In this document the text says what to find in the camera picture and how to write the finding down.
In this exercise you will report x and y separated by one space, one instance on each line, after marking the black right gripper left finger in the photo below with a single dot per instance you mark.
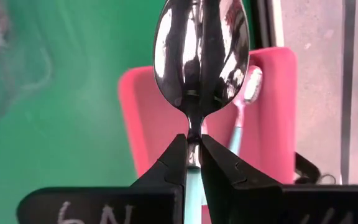
104 205

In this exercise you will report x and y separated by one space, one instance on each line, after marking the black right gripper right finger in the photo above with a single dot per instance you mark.
259 205

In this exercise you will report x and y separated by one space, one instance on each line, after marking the pink plastic bin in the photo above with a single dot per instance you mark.
269 124

